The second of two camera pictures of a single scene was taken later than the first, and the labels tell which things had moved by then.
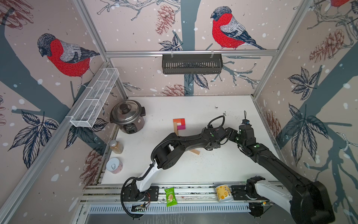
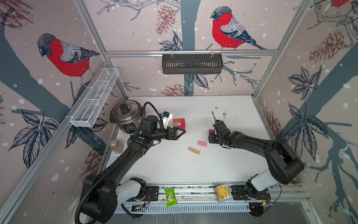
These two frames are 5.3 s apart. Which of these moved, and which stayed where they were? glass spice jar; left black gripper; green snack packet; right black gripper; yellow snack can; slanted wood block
Moved: left black gripper; right black gripper
Stayed: green snack packet; yellow snack can; slanted wood block; glass spice jar
